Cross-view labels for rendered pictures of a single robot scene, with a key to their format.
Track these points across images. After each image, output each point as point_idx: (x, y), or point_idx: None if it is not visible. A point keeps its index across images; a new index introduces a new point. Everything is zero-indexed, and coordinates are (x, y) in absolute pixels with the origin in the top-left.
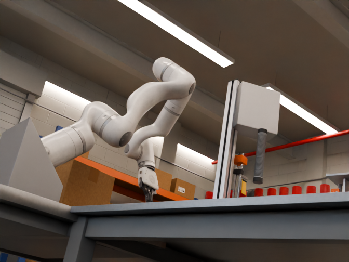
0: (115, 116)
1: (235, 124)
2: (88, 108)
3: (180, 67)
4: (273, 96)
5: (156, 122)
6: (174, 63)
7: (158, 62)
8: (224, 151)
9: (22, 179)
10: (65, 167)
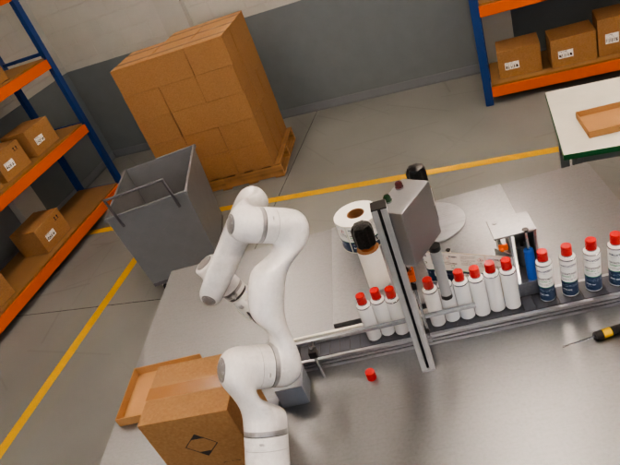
0: (280, 364)
1: (411, 265)
2: (248, 390)
3: (280, 217)
4: (426, 195)
5: (229, 251)
6: (268, 216)
7: (246, 232)
8: (403, 291)
9: None
10: (218, 420)
